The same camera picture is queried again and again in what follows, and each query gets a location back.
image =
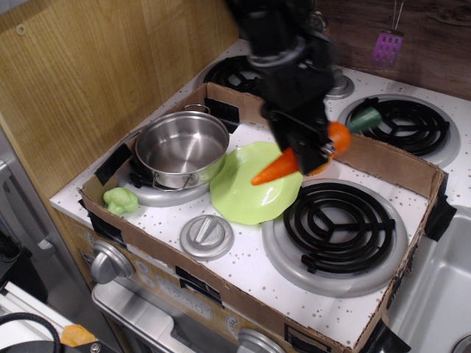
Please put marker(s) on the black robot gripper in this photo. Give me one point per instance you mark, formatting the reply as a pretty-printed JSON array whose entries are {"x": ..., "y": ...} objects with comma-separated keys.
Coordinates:
[{"x": 296, "y": 69}]

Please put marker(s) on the orange toy carrot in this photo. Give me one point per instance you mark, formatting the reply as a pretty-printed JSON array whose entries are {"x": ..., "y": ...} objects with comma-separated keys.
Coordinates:
[{"x": 339, "y": 140}]

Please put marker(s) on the light green plastic plate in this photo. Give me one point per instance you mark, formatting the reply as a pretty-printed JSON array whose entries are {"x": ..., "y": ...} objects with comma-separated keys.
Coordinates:
[{"x": 233, "y": 195}]

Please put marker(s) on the orange toy fruit half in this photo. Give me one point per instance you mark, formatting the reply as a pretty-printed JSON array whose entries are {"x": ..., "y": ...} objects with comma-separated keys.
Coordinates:
[{"x": 322, "y": 167}]

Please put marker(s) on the silver back stovetop knob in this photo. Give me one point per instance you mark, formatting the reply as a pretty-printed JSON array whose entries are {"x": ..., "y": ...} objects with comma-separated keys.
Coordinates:
[{"x": 343, "y": 86}]

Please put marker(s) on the silver stovetop knob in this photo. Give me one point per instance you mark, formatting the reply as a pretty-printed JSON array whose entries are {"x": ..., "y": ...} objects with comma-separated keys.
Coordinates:
[
  {"x": 207, "y": 237},
  {"x": 343, "y": 86}
]

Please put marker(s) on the back left black burner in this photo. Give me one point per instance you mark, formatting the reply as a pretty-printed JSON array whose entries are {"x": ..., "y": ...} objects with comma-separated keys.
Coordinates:
[{"x": 231, "y": 72}]

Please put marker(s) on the black burner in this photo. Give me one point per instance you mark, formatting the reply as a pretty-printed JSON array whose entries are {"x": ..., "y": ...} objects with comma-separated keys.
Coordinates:
[
  {"x": 411, "y": 124},
  {"x": 338, "y": 239},
  {"x": 231, "y": 72}
]

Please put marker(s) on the back right black burner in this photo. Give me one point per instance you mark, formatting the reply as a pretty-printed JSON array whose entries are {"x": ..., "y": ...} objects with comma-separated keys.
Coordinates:
[{"x": 411, "y": 124}]

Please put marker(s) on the front right black burner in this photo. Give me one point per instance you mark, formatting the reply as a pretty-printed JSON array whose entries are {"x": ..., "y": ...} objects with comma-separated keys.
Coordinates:
[{"x": 338, "y": 239}]

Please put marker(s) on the purple hanging spatula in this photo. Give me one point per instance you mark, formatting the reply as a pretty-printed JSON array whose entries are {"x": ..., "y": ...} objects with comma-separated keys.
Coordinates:
[{"x": 389, "y": 41}]

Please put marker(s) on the stainless steel pot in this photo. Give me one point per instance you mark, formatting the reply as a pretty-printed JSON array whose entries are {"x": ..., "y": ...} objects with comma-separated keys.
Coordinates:
[{"x": 183, "y": 150}]

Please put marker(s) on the silver front stovetop knob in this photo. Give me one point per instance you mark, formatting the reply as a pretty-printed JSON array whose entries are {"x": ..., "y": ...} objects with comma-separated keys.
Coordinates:
[{"x": 207, "y": 237}]

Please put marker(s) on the front left burner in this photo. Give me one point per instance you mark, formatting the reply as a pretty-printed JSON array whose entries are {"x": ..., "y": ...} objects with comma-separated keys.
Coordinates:
[{"x": 137, "y": 178}]

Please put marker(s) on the green toy broccoli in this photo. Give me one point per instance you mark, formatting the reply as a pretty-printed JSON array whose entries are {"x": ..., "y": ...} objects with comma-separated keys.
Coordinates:
[{"x": 120, "y": 200}]

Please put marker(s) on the silver oven knob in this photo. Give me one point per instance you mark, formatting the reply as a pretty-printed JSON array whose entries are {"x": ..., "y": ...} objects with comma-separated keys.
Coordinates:
[
  {"x": 109, "y": 263},
  {"x": 251, "y": 341}
]

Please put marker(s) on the grey toy sink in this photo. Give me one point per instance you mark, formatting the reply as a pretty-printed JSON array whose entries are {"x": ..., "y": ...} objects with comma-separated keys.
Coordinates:
[{"x": 431, "y": 310}]

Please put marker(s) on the silver oven front knob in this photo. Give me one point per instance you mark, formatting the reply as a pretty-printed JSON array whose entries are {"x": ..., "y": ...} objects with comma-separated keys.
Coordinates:
[{"x": 109, "y": 263}]

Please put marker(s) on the silver oven door handle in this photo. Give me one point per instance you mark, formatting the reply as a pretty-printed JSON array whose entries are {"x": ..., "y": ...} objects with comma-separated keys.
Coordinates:
[{"x": 147, "y": 323}]

